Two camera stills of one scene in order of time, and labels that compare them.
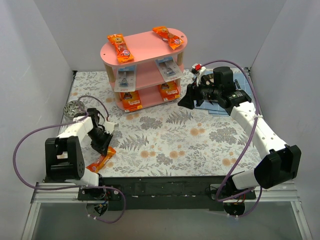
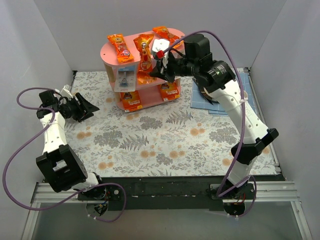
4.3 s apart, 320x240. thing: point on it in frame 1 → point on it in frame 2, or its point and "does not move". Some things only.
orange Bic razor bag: x=173 y=41 does not move
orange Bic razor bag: x=99 y=162 → x=145 y=63
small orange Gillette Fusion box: x=131 y=101 does not move
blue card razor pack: x=125 y=78 does not move
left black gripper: x=104 y=139 → x=79 y=108
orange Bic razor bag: x=123 y=53 does not move
